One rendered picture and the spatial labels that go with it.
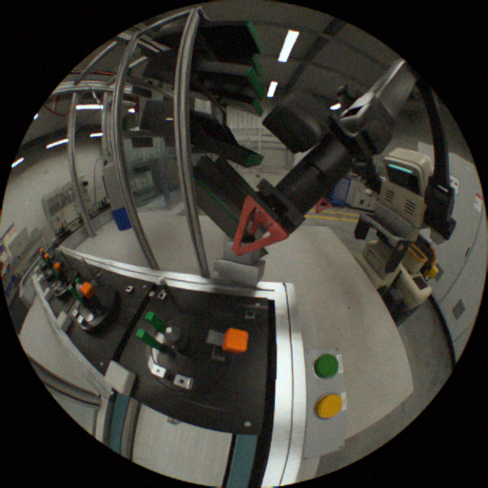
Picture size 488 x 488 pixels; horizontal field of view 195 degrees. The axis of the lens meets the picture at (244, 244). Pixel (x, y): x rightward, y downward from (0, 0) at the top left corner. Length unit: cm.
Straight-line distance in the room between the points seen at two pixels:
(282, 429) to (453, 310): 292
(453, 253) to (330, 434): 283
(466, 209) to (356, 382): 278
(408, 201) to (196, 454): 90
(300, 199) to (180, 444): 42
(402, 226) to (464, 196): 241
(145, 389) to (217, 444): 15
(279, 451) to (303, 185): 36
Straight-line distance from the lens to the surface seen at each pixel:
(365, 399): 45
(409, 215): 71
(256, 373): 24
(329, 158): 19
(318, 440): 29
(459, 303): 300
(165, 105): 35
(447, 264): 299
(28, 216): 1064
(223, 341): 15
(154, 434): 35
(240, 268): 21
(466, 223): 294
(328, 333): 42
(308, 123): 18
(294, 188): 18
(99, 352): 35
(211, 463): 34
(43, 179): 1107
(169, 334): 18
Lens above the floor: 120
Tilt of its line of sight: 34 degrees down
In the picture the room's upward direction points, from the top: straight up
